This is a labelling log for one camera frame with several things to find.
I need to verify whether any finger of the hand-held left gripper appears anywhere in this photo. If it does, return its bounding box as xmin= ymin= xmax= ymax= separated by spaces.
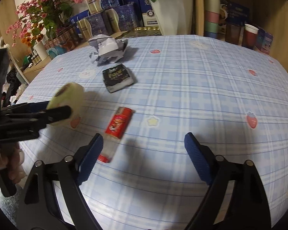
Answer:
xmin=37 ymin=105 xmax=72 ymax=126
xmin=0 ymin=101 xmax=50 ymax=113

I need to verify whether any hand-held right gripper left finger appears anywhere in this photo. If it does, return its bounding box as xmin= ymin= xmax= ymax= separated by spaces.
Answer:
xmin=16 ymin=133 xmax=104 ymax=230

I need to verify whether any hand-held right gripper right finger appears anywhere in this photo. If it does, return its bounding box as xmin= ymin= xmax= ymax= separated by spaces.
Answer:
xmin=184 ymin=132 xmax=271 ymax=230

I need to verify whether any round cream pastry packet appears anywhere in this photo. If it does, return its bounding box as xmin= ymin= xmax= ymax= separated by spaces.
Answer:
xmin=47 ymin=82 xmax=85 ymax=127

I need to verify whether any person's left hand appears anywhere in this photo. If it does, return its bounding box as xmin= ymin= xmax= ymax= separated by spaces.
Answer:
xmin=0 ymin=146 xmax=24 ymax=185

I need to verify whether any pile of clothes and bags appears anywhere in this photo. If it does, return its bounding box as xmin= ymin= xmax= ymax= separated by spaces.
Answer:
xmin=1 ymin=69 xmax=27 ymax=106

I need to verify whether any low wooden cabinet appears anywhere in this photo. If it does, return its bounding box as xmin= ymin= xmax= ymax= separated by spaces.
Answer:
xmin=22 ymin=62 xmax=48 ymax=82

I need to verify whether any row of small bottles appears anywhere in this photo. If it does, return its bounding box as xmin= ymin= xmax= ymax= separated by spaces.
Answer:
xmin=27 ymin=53 xmax=42 ymax=65

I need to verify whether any white ribbed vase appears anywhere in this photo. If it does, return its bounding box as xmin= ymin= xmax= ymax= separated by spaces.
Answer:
xmin=33 ymin=41 xmax=50 ymax=61

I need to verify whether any orange flower bunch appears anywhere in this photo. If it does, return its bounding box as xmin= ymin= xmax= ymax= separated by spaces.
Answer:
xmin=22 ymin=32 xmax=44 ymax=47

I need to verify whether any narrow wooden bookshelf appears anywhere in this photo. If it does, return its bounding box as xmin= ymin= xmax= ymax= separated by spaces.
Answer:
xmin=0 ymin=2 xmax=33 ymax=58

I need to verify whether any teal round dish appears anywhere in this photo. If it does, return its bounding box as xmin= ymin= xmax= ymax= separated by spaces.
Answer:
xmin=47 ymin=47 xmax=68 ymax=59

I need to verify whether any black gold printed packet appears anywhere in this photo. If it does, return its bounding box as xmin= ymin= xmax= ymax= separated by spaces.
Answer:
xmin=102 ymin=63 xmax=135 ymax=93

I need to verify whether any striped flower basket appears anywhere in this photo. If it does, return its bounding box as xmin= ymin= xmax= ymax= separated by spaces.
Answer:
xmin=44 ymin=27 xmax=82 ymax=52

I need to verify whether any crumpled grey white paper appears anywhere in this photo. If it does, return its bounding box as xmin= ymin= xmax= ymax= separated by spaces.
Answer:
xmin=88 ymin=34 xmax=129 ymax=66

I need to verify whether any pink blossom arrangement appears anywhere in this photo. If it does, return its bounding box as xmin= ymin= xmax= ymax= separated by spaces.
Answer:
xmin=6 ymin=0 xmax=83 ymax=47

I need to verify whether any blue and white flat box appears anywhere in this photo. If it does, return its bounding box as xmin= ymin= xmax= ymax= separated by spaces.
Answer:
xmin=68 ymin=11 xmax=90 ymax=24

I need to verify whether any gold decorative tray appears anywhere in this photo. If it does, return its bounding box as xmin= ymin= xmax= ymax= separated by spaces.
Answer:
xmin=115 ymin=26 xmax=162 ymax=39

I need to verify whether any brown glass cup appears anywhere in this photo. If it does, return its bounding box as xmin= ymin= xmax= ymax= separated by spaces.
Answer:
xmin=225 ymin=23 xmax=243 ymax=45

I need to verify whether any red paper cup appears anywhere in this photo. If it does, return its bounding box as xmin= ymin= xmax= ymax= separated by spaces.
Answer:
xmin=241 ymin=24 xmax=259 ymax=49

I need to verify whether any blue box with round emblem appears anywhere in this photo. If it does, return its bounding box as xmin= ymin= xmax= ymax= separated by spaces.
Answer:
xmin=138 ymin=0 xmax=159 ymax=28

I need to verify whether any small light blue box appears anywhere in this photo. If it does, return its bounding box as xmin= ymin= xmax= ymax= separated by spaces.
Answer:
xmin=256 ymin=26 xmax=274 ymax=54

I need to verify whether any stack of pastel cups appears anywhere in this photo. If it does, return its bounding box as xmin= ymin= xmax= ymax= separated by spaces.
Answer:
xmin=204 ymin=0 xmax=222 ymax=38

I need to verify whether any blue box with picture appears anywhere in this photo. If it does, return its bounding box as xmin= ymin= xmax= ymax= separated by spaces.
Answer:
xmin=219 ymin=0 xmax=250 ymax=36

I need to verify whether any wooden shelf unit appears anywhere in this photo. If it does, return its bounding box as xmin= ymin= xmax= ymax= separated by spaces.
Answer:
xmin=193 ymin=0 xmax=288 ymax=87

